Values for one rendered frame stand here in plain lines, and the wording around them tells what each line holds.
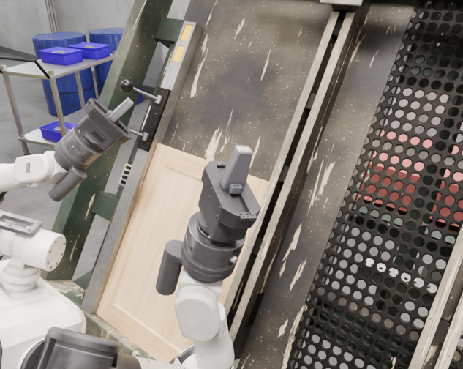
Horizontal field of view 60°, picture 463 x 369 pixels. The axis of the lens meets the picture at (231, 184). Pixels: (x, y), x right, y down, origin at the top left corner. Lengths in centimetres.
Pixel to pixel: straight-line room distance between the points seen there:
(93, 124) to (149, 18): 64
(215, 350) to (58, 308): 28
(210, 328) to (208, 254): 14
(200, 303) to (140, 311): 64
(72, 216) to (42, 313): 75
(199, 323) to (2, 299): 34
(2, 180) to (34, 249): 42
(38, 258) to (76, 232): 76
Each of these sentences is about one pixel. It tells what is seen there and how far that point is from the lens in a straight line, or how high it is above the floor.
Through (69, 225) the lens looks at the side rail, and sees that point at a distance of 148.
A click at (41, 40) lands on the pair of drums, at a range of 577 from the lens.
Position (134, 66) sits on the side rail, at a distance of 149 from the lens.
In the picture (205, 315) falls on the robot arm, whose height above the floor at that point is 138.
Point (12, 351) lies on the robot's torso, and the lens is 73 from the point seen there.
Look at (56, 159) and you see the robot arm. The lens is 102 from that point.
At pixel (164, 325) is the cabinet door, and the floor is 97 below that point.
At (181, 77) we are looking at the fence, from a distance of 130.
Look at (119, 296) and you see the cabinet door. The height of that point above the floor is 96.
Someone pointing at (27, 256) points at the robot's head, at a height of 142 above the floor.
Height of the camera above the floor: 185
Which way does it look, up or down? 29 degrees down
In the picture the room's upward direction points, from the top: straight up
